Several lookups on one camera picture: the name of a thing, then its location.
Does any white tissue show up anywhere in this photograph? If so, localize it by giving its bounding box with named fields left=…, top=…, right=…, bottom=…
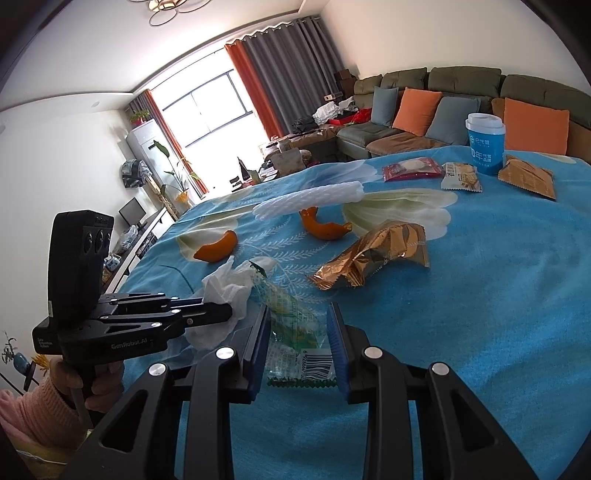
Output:
left=185, top=255, right=277, bottom=350

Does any orange peel piece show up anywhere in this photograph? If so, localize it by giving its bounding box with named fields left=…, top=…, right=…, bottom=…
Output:
left=300, top=207, right=353, bottom=241
left=193, top=230, right=238, bottom=263

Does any clear green printed wrapper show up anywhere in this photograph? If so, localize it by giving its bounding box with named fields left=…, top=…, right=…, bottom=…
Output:
left=249, top=260, right=337, bottom=388

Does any gold snack bag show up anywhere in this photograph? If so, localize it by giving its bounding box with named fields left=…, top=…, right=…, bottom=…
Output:
left=310, top=220, right=430, bottom=291

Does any person left hand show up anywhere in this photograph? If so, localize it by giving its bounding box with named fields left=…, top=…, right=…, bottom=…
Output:
left=49, top=356, right=124, bottom=413

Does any white tv cabinet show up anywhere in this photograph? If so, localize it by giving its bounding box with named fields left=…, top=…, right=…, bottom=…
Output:
left=102, top=208, right=174, bottom=294

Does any small black monitor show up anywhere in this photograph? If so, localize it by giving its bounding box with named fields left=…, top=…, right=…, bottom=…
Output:
left=118, top=198, right=146, bottom=229

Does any covered standing fan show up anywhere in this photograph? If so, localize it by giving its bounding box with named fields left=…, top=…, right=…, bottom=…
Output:
left=120, top=159, right=151, bottom=188

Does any potted tall leaf plant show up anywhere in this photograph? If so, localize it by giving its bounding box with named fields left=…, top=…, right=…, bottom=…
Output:
left=149, top=140, right=195, bottom=207

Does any white standing air conditioner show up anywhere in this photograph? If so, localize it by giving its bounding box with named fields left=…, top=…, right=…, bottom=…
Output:
left=126, top=120, right=180, bottom=219

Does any blue floral tablecloth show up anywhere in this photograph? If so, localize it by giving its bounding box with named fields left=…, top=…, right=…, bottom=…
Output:
left=122, top=152, right=590, bottom=479

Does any dark glass coffee table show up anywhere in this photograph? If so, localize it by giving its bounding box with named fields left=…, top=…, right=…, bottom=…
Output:
left=229, top=149, right=312, bottom=192

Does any orange and grey curtain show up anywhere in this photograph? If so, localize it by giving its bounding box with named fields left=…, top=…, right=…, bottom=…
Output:
left=224, top=16, right=345, bottom=138

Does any white cracker packet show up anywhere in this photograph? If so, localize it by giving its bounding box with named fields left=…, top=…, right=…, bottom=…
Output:
left=441, top=162, right=483, bottom=193

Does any brown flat snack packet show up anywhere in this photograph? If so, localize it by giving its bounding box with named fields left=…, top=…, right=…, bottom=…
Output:
left=497, top=156, right=557, bottom=201

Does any red snack packet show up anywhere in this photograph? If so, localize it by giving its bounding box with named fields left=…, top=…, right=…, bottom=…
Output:
left=383, top=157, right=444, bottom=182

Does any grey blue cushion far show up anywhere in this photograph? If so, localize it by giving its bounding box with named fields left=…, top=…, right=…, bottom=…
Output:
left=370, top=87, right=399, bottom=127

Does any grey blue cushion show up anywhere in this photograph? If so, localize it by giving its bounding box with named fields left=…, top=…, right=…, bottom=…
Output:
left=370, top=87, right=399, bottom=127
left=425, top=96, right=481, bottom=146

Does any blue lidded coffee cup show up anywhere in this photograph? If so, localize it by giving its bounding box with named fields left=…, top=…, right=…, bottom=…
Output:
left=465, top=113, right=506, bottom=176

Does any grey blue cushion near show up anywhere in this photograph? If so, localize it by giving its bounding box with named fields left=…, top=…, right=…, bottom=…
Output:
left=425, top=96, right=481, bottom=146

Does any orange cushion near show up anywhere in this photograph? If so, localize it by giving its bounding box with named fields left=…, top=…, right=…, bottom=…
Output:
left=504, top=98, right=570, bottom=155

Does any orange cushion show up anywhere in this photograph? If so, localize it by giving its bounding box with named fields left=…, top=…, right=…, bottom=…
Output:
left=504, top=98, right=570, bottom=155
left=393, top=88, right=443, bottom=136

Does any green sectional sofa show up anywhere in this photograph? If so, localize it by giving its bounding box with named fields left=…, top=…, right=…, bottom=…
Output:
left=337, top=66, right=590, bottom=161

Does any orange cushion far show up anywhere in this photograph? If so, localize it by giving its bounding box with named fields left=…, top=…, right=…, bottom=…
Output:
left=393, top=88, right=443, bottom=136

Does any window with dark frame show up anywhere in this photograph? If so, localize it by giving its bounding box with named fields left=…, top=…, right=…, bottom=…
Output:
left=161, top=70, right=253, bottom=147

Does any gold ring ceiling lamp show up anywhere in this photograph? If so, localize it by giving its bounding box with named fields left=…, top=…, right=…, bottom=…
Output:
left=129, top=0, right=211, bottom=27

